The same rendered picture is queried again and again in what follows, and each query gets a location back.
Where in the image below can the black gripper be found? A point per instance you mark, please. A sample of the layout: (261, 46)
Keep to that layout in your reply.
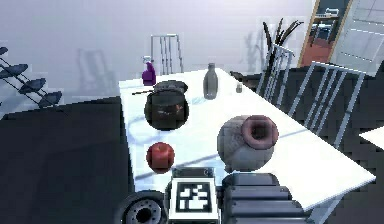
(143, 210)

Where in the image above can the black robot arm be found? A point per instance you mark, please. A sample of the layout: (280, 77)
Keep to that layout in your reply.
(240, 203)

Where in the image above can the red apple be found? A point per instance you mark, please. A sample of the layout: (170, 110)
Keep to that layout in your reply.
(160, 157)

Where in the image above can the black round pot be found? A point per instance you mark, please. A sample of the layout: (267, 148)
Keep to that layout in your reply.
(166, 106)

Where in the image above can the white table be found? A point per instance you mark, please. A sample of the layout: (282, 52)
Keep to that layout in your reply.
(233, 133)

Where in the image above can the black thin stick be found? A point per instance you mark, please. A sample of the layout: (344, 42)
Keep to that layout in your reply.
(142, 91)

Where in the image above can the grey round vase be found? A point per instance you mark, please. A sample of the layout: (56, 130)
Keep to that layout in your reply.
(245, 146)

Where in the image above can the purple spray bottle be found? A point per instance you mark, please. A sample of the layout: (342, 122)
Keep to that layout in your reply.
(149, 74)

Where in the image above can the grey glass bottle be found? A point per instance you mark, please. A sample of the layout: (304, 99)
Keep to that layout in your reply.
(210, 83)

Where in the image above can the small grey shaker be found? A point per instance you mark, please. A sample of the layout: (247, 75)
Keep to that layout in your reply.
(239, 88)

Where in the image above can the white slatted chair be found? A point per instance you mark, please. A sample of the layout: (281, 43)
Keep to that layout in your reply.
(276, 73)
(166, 53)
(330, 100)

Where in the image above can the black tiered rack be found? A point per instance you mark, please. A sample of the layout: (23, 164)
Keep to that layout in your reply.
(30, 83)

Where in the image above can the dark house plant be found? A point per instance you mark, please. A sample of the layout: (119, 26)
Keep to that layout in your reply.
(278, 31)

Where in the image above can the white room door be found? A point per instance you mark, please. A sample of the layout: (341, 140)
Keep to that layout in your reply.
(361, 33)

